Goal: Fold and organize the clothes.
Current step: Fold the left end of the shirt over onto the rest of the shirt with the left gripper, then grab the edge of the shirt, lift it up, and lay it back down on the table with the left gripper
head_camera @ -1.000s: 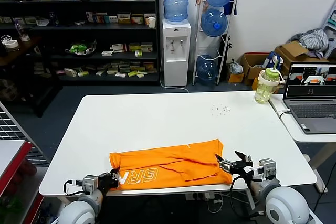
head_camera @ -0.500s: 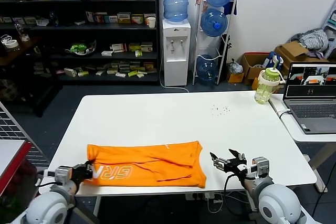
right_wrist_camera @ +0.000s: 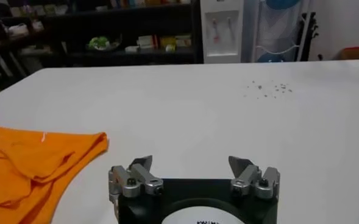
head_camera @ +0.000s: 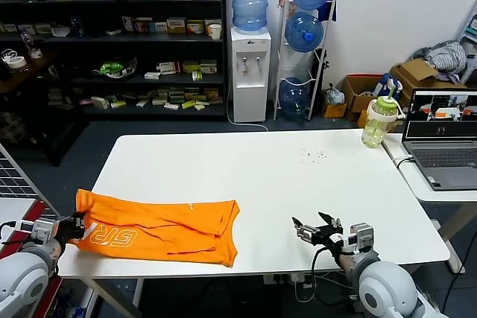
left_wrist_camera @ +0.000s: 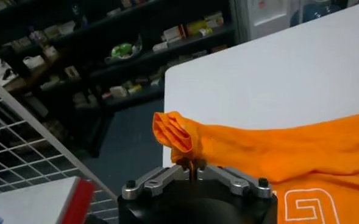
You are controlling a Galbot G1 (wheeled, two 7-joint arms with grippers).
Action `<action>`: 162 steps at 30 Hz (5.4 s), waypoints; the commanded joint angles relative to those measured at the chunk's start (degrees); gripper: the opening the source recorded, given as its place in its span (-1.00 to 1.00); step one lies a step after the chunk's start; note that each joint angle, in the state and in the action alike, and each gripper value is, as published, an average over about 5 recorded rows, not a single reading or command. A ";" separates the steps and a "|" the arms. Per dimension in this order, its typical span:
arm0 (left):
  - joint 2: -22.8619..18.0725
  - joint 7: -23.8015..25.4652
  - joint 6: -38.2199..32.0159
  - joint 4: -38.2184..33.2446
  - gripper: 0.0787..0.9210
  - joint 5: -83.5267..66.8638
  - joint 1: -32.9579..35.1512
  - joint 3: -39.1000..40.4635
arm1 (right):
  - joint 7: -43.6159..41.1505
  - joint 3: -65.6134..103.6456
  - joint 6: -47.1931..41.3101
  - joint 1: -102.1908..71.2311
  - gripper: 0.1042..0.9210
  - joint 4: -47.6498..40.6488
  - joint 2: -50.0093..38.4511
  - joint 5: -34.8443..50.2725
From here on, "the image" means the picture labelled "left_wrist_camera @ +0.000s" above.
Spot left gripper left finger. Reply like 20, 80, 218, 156
121, 164, 193, 201

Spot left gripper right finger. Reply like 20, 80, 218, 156
194, 164, 273, 199

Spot orange t-shirt with white print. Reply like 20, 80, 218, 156
152, 111, 359, 224

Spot black shelving unit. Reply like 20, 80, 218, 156
0, 0, 238, 159

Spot red edged white platform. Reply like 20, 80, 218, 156
0, 176, 96, 224

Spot flat white medicine box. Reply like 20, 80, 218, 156
152, 41, 169, 54

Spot bowl of green fruit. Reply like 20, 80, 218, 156
105, 38, 143, 63

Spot white red medicine box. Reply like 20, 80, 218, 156
162, 26, 187, 44

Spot green yellow medicine box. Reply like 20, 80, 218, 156
187, 20, 209, 36

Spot dark wooden side table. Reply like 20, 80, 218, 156
1, 51, 65, 96

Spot yellow striped medicine box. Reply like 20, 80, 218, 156
205, 12, 224, 29

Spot white water dispenser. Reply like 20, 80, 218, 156
232, 0, 291, 42

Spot blue water jug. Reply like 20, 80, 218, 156
290, 0, 348, 27

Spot white wire mesh panel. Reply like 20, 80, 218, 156
0, 72, 119, 224

